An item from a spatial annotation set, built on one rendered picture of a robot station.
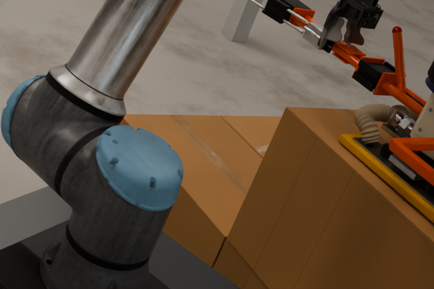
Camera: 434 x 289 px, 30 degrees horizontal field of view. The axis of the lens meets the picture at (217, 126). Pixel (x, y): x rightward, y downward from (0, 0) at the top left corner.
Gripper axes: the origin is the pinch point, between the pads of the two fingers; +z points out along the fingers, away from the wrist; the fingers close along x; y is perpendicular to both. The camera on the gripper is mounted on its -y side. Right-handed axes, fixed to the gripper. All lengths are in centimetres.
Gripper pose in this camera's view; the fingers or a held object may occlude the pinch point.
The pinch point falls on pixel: (332, 45)
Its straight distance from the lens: 206.7
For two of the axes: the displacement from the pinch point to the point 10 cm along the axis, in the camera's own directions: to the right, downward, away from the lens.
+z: -3.5, 8.4, 4.1
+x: 7.8, 0.2, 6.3
